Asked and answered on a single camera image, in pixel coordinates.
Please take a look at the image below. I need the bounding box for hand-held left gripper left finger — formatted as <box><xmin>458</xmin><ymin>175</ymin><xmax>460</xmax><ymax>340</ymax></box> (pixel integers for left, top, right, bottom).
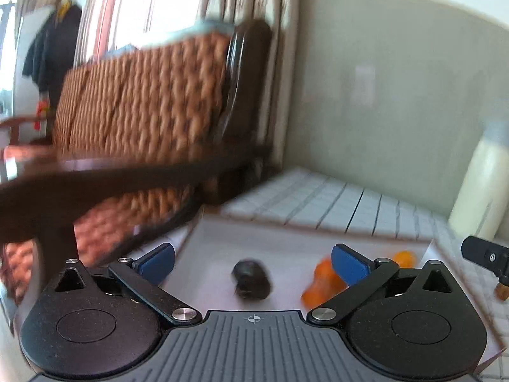
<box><xmin>56</xmin><ymin>243</ymin><xmax>203</xmax><ymax>326</ymax></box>

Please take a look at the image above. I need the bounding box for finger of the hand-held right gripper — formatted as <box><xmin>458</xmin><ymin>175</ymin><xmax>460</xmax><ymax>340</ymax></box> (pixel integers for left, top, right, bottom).
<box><xmin>460</xmin><ymin>236</ymin><xmax>509</xmax><ymax>287</ymax></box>

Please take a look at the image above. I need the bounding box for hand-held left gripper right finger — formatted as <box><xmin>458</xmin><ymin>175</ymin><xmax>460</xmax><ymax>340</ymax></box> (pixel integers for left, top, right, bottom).
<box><xmin>306</xmin><ymin>243</ymin><xmax>454</xmax><ymax>325</ymax></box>

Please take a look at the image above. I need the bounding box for orange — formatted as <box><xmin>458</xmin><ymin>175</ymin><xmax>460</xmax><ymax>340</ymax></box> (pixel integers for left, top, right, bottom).
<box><xmin>301</xmin><ymin>258</ymin><xmax>351</xmax><ymax>308</ymax></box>

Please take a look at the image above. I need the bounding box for cardboard box with white inside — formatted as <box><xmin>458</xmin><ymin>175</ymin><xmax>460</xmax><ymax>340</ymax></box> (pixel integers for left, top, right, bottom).
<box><xmin>157</xmin><ymin>217</ymin><xmax>506</xmax><ymax>377</ymax></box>

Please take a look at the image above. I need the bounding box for dark purple round fruit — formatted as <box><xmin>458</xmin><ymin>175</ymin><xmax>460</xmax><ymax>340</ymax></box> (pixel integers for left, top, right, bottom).
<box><xmin>232</xmin><ymin>259</ymin><xmax>273</xmax><ymax>300</ymax></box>

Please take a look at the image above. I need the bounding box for brown woven cushion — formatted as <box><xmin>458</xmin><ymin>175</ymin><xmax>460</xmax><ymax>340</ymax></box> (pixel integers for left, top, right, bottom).
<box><xmin>52</xmin><ymin>22</ymin><xmax>236</xmax><ymax>162</ymax></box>
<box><xmin>0</xmin><ymin>185</ymin><xmax>201</xmax><ymax>301</ymax></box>

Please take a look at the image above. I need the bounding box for cream thermos jug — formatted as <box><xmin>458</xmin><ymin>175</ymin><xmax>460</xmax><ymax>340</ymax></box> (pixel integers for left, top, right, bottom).
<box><xmin>449</xmin><ymin>121</ymin><xmax>509</xmax><ymax>241</ymax></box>

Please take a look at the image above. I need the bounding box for wicker chair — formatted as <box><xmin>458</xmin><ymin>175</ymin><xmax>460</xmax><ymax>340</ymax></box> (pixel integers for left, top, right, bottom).
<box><xmin>0</xmin><ymin>19</ymin><xmax>276</xmax><ymax>327</ymax></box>

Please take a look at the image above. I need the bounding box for dark hanging garment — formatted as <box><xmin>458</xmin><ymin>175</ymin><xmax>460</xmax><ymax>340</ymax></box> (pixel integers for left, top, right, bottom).
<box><xmin>22</xmin><ymin>4</ymin><xmax>83</xmax><ymax>97</ymax></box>

